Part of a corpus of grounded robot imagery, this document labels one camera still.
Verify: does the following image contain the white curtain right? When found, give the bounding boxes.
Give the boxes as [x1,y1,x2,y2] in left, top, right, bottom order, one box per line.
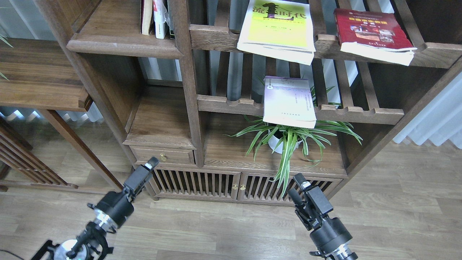
[393,73,462,149]

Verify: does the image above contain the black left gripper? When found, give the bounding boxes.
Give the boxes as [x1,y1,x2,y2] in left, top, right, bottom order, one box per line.
[87,156,159,232]

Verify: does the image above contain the slatted wooden rack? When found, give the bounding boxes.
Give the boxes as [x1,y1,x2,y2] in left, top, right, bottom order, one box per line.
[0,118,78,190]

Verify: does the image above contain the brown wooden side table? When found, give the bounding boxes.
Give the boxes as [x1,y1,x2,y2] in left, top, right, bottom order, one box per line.
[0,38,122,192]

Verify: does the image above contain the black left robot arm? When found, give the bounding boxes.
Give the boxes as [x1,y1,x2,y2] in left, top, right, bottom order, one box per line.
[32,157,159,260]

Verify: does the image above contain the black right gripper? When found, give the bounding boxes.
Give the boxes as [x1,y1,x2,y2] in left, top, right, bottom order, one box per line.
[288,173,353,258]

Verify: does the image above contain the pale purple cover book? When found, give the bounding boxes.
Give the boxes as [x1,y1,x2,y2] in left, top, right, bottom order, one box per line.
[263,76,317,129]

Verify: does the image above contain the black floor cable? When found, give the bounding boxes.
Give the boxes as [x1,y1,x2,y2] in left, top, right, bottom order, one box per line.
[0,249,26,260]

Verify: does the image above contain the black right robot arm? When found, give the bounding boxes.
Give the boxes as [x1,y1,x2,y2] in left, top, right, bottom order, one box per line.
[288,173,358,260]

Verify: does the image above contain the yellow green cover book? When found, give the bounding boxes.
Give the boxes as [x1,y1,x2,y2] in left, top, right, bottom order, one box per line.
[236,0,315,66]

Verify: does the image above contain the red cover book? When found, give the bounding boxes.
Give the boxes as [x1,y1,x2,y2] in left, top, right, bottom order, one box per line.
[334,8,416,66]

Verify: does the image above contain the dark wooden bookshelf cabinet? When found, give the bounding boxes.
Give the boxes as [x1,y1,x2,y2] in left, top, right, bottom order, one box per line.
[35,0,461,204]

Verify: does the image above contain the white red upright book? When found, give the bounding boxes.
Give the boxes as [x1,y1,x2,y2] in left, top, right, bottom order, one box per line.
[153,0,169,39]

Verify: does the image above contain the white curtain behind shelf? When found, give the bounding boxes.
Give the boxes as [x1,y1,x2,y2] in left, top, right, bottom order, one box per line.
[139,0,394,105]

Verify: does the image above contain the tan upright book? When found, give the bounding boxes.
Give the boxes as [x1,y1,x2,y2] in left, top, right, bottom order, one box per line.
[140,0,153,35]

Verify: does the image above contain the spider plant green leaves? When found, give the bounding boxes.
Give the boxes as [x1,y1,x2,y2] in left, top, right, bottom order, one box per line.
[226,77,363,198]

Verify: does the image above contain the white plant pot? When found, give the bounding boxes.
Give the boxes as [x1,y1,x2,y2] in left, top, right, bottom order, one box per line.
[268,130,302,154]

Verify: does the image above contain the dark upright book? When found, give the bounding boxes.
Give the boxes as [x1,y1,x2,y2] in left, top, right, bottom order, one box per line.
[167,0,175,39]

